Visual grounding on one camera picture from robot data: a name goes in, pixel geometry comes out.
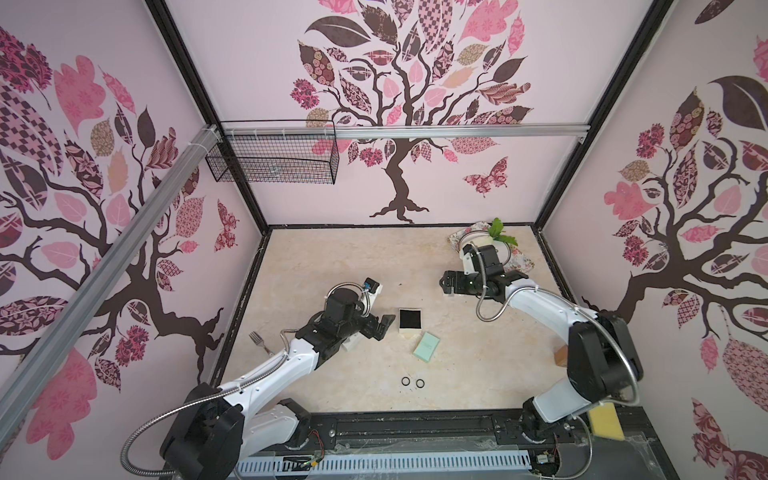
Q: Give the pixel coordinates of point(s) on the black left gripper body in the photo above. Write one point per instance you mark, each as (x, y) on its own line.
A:
(367, 326)

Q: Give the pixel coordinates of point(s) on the black wire basket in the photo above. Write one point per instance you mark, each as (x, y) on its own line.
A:
(276, 151)

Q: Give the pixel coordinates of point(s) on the white slotted cable duct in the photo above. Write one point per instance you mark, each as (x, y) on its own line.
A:
(379, 465)

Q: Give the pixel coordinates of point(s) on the aluminium rail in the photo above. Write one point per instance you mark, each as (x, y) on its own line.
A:
(50, 351)
(413, 132)

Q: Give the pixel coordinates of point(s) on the white lift-off box base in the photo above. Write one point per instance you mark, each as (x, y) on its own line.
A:
(410, 319)

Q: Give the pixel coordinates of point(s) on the mint green card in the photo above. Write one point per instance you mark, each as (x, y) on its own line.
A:
(426, 347)

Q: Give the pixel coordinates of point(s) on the white round printed plate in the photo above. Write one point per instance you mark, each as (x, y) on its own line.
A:
(482, 238)

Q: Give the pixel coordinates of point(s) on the floral rectangular tray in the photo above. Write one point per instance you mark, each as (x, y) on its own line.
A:
(520, 262)

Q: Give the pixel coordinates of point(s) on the white toy radish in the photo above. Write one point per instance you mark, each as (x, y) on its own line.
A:
(495, 229)

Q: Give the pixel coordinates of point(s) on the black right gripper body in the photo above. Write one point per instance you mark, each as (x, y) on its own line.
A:
(455, 280)

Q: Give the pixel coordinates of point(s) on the yellow sponge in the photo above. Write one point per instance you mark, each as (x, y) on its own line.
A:
(605, 423)

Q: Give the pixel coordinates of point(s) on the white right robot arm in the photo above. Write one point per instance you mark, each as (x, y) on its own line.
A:
(602, 363)

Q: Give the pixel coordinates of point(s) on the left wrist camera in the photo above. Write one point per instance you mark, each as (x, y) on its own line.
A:
(371, 289)

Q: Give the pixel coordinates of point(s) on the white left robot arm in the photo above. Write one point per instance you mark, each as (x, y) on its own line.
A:
(219, 427)

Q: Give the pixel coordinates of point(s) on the left aluminium rail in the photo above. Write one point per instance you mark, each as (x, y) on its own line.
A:
(50, 351)

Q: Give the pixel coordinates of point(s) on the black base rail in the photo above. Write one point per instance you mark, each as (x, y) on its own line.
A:
(501, 426)

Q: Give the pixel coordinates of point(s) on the rear aluminium rail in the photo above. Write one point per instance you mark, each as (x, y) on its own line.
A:
(413, 132)

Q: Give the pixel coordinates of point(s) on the silver metal fork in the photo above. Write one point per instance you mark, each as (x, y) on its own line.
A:
(259, 342)

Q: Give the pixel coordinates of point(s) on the white lift-off box lid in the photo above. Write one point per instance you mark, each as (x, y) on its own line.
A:
(352, 341)

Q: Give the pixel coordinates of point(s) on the black corner frame post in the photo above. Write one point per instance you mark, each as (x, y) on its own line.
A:
(639, 46)

